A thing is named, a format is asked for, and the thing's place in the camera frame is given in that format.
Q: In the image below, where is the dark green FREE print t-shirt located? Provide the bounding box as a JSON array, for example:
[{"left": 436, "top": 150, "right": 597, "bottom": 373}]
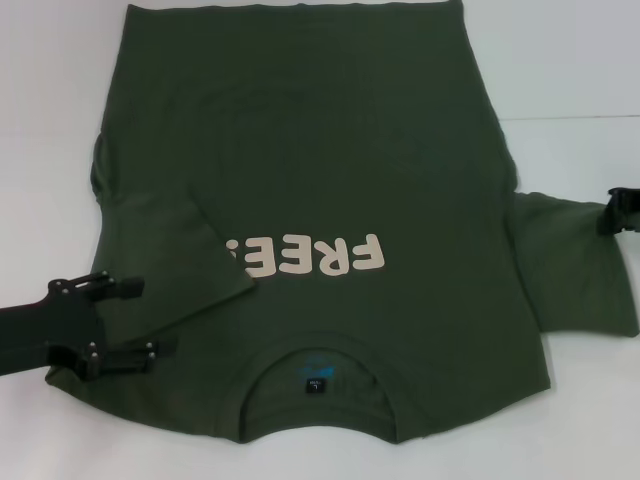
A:
[{"left": 44, "top": 2, "right": 640, "bottom": 446}]

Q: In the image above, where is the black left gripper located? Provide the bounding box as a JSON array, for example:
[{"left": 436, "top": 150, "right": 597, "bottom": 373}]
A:
[{"left": 0, "top": 271, "right": 180, "bottom": 378}]

